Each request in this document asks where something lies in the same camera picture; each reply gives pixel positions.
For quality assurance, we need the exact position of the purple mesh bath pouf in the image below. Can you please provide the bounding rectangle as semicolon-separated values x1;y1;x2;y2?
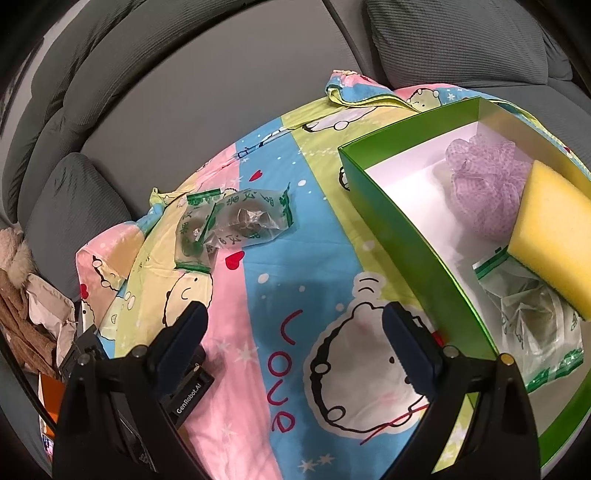
446;135;532;243

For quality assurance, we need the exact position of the small clear bag with scrubber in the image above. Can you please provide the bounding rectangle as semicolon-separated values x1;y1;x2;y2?
199;187;294;250

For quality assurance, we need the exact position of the clear bag with green print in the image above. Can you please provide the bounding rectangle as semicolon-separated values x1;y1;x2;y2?
473;249;584;393

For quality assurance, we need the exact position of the grey sofa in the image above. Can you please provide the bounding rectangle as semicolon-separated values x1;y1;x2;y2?
3;1;590;301

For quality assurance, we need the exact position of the brown and beige clothes pile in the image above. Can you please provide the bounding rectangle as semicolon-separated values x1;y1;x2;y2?
1;227;76;379

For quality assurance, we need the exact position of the green cardboard box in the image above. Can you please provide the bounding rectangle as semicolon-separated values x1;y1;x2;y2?
337;96;591;468

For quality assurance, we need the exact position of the orange box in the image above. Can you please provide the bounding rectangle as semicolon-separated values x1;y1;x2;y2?
37;373;65;422

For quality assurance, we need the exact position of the colourful cartoon bed sheet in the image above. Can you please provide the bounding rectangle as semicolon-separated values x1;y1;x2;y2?
74;68;591;480

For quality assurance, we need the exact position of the yellow sponge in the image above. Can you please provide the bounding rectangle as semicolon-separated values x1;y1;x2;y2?
508;160;590;320

